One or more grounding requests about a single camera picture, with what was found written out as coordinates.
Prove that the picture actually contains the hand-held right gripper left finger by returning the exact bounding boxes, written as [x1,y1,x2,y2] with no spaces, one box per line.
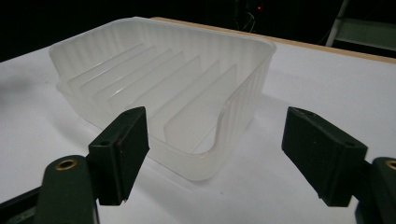
[87,105,150,206]

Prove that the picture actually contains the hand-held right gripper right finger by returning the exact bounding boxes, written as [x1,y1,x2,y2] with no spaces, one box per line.
[281,105,369,208]

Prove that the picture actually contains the dark cables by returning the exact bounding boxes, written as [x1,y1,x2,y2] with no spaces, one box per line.
[233,0,258,33]

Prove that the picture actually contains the metal stand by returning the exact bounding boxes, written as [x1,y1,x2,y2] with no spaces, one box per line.
[325,0,396,52]

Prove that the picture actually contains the translucent white plastic tray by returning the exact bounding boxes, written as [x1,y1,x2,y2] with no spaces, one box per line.
[48,16,277,182]

